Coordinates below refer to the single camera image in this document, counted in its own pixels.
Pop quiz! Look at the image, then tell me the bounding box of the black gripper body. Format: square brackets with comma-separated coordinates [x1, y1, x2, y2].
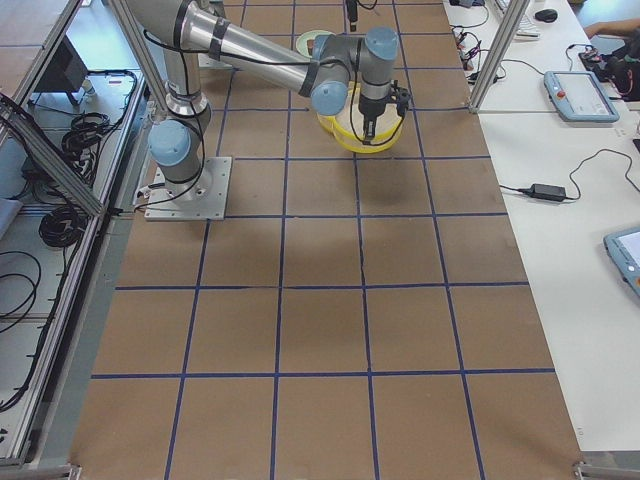
[347, 12, 359, 32]
[358, 94, 387, 125]

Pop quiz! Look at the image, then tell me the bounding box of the light green plate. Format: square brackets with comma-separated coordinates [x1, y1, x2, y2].
[295, 29, 331, 58]

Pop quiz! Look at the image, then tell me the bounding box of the black power adapter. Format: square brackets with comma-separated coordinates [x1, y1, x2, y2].
[517, 183, 568, 202]

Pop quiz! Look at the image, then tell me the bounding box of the black computer mouse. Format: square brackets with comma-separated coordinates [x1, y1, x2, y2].
[534, 8, 558, 23]

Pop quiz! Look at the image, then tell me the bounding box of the blue teach pendant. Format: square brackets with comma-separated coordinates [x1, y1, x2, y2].
[543, 71, 619, 123]
[603, 226, 639, 304]

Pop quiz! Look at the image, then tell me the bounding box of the black monitor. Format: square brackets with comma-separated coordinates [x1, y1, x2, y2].
[34, 36, 88, 106]

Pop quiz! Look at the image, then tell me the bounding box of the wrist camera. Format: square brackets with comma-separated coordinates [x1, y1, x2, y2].
[388, 80, 411, 118]

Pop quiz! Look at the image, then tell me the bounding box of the aluminium frame post right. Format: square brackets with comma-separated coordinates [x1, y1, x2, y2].
[468, 0, 528, 114]

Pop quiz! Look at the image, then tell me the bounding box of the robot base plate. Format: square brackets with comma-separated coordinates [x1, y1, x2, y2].
[144, 156, 232, 222]

